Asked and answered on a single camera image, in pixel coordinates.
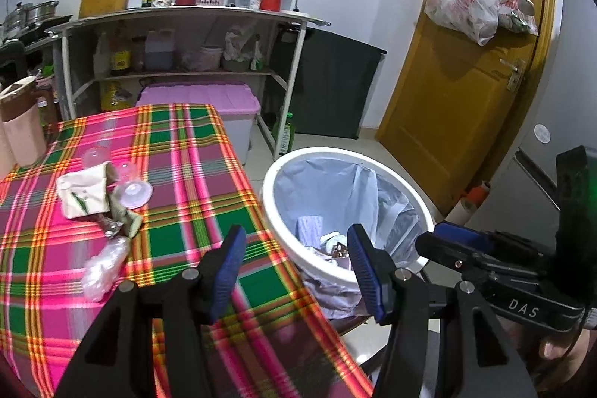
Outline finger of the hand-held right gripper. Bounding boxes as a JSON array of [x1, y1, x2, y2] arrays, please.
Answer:
[[434, 220, 557, 269], [414, 231, 543, 294]]

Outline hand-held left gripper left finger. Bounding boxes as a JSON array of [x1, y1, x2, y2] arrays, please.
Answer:
[[55, 225, 247, 398]]

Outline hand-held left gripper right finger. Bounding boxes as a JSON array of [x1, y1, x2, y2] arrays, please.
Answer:
[[346, 223, 532, 398]]

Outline white round waste bin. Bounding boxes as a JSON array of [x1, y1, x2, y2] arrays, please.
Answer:
[[261, 147, 437, 287]]

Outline white foam net sleeve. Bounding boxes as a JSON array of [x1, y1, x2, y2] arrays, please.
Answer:
[[296, 215, 326, 247]]

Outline white trash bin with liner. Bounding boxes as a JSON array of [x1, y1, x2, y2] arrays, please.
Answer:
[[273, 158, 432, 319]]

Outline green brown wrapper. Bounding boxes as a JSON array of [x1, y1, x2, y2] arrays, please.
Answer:
[[96, 193, 143, 239]]

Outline clear plastic bag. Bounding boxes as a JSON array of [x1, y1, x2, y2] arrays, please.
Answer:
[[81, 236, 131, 302]]

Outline clear plastic cup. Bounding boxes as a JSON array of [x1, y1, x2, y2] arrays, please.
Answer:
[[116, 160, 138, 182], [83, 146, 112, 168]]

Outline beige cloth bag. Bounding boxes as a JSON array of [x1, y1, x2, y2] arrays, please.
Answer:
[[56, 162, 115, 220]]

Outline person's right hand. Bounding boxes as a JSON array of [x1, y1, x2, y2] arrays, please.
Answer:
[[536, 322, 597, 382]]

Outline orange white bottle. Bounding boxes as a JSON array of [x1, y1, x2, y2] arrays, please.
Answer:
[[448, 180, 491, 224]]

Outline pink green plaid tablecloth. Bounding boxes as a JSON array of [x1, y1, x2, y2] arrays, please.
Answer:
[[0, 103, 376, 398]]

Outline green plastic bottle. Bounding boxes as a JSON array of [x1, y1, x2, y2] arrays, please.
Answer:
[[277, 112, 297, 157]]

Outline orange wooden door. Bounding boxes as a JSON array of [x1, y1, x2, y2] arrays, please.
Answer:
[[375, 0, 558, 217]]

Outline pink lidded storage box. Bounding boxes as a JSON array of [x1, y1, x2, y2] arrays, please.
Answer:
[[136, 82, 261, 168]]

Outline white appliance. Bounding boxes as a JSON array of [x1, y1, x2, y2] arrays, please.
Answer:
[[485, 0, 597, 240]]

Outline black cabinet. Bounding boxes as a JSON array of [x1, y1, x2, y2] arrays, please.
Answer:
[[273, 27, 388, 141]]

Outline pale bowl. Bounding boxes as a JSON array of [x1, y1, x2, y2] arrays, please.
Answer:
[[221, 55, 251, 72]]

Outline yellow oil bottle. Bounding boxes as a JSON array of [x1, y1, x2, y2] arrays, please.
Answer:
[[100, 80, 141, 112]]

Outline pink plastic tub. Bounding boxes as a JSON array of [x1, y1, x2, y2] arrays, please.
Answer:
[[179, 44, 224, 72]]

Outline green white packet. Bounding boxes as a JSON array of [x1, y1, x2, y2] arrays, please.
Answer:
[[251, 39, 266, 71]]

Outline purple liquid jug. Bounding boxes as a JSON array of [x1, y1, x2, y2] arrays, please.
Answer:
[[144, 29, 177, 71]]

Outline hanging plastic bags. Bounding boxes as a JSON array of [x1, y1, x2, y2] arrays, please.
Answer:
[[423, 0, 539, 47]]

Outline brown jar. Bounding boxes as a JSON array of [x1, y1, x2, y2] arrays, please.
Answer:
[[131, 37, 146, 72]]

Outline brown bottle yellow label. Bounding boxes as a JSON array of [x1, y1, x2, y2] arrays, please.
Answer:
[[109, 37, 132, 77]]

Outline white shelf unit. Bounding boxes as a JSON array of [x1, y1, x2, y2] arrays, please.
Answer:
[[47, 4, 333, 159]]

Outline black chair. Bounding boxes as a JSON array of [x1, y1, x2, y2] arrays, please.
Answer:
[[0, 40, 26, 75]]

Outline steel cooking pot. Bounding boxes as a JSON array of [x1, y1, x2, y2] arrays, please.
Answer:
[[2, 1, 35, 40], [25, 1, 60, 26]]

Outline metal door handle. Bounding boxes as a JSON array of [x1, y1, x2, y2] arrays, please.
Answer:
[[499, 57, 527, 92]]

